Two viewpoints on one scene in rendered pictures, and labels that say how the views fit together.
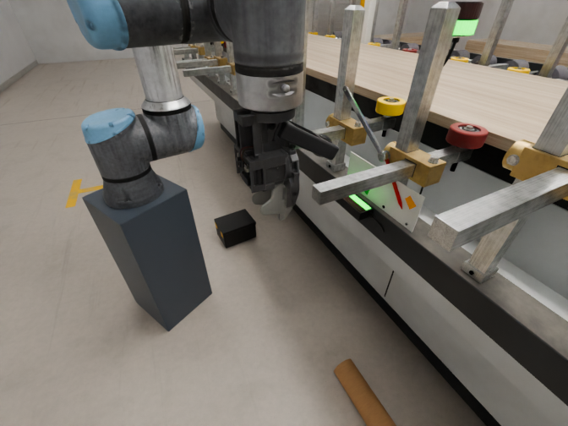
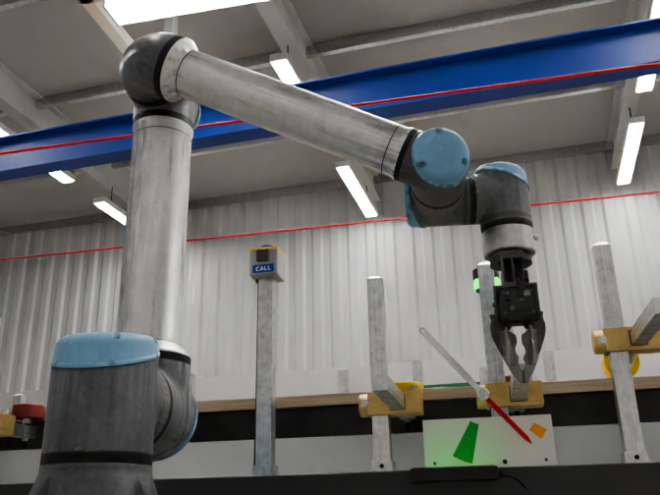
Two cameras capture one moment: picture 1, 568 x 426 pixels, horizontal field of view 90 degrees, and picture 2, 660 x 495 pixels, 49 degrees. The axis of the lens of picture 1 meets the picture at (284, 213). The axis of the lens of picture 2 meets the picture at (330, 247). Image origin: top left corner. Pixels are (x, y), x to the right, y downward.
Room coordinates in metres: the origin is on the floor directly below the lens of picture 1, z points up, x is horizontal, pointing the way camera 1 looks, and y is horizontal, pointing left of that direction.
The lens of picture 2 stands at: (-0.08, 1.13, 0.61)
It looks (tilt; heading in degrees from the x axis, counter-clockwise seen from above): 21 degrees up; 309
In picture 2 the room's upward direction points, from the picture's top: 1 degrees counter-clockwise
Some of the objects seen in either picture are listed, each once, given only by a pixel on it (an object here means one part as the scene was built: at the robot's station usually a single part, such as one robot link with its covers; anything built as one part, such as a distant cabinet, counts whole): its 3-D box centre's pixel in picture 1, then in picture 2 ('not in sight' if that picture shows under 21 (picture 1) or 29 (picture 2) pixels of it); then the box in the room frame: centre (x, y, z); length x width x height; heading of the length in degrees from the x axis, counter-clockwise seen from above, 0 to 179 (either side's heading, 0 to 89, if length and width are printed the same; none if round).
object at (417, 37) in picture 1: (400, 39); not in sight; (8.77, -3.07, 0.23); 2.42 x 0.76 x 0.17; 115
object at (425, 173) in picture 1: (412, 161); (509, 396); (0.59, -0.30, 0.85); 0.14 x 0.06 x 0.05; 27
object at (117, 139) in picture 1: (119, 141); (105, 394); (0.84, 0.51, 0.79); 0.17 x 0.15 x 0.18; 125
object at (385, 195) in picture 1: (379, 188); (487, 442); (0.63, -0.25, 0.75); 0.26 x 0.01 x 0.10; 27
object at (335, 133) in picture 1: (333, 133); (395, 401); (0.78, -0.14, 0.84); 0.44 x 0.03 x 0.04; 117
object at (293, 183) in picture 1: (287, 182); (530, 327); (0.40, -0.01, 0.91); 0.05 x 0.02 x 0.09; 27
